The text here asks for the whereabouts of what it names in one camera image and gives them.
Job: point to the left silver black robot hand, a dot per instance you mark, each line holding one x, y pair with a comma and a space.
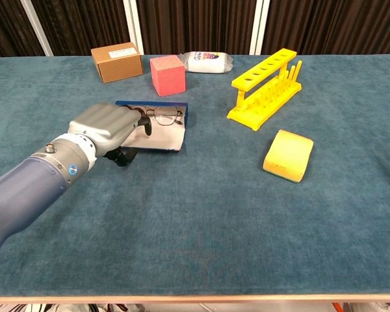
104, 125

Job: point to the thin wire-frame eyeglasses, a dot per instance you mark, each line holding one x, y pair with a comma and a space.
165, 116

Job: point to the grey box with blue edge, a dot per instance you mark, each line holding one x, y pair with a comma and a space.
165, 138

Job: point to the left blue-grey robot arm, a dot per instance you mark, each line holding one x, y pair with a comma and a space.
29, 195

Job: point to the brown cardboard box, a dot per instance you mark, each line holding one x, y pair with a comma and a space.
117, 61

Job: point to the pink foam cube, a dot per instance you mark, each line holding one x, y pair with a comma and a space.
169, 76

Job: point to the dark brown pleated curtain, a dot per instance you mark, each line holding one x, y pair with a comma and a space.
328, 22
195, 22
6, 26
84, 22

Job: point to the white packet in plastic bag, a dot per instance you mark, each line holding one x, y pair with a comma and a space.
204, 63

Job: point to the teal felt table cloth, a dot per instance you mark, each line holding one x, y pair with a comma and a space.
214, 211

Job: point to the yellow test tube rack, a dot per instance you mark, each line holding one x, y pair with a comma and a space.
256, 112

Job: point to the yellow sponge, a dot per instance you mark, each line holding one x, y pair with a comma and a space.
287, 156

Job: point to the white partition frame post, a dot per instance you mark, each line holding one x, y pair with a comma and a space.
259, 26
133, 26
36, 26

